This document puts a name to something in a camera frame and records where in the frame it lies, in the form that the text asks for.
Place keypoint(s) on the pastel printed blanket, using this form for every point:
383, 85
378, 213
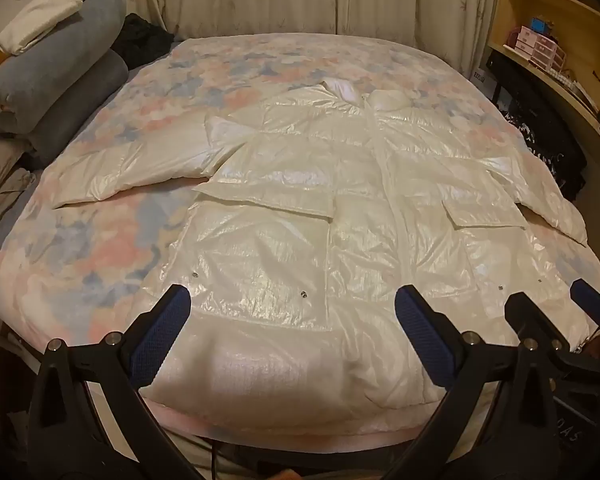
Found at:
105, 240

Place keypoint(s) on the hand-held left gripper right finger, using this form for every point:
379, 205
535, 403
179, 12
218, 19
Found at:
425, 335

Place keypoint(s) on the long black case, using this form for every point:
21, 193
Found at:
497, 67

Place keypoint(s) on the dark grey rolled blanket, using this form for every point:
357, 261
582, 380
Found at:
80, 105

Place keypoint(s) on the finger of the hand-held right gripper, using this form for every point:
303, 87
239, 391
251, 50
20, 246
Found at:
592, 302
530, 315

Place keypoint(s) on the row of small white items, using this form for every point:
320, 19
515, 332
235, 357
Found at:
565, 80

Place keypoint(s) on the white fringed folded cloth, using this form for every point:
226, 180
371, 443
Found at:
40, 15

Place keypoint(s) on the black white patterned cloth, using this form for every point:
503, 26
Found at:
530, 135

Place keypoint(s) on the black crumpled garment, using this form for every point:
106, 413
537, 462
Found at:
140, 40

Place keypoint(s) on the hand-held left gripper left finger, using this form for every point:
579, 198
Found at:
160, 335

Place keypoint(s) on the white puffer jacket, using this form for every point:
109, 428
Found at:
290, 200

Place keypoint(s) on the pink drawer organizer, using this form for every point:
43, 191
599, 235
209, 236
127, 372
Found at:
535, 47

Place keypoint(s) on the white box with black label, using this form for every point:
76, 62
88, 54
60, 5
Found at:
482, 80

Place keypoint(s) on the small blue box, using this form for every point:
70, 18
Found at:
540, 25

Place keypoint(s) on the beige leaf print curtain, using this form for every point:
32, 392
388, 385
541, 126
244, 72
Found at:
280, 0

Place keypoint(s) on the wooden desk shelf unit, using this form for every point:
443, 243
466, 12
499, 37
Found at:
555, 5

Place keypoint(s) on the blue-grey rolled blanket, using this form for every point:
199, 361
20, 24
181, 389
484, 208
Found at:
65, 45

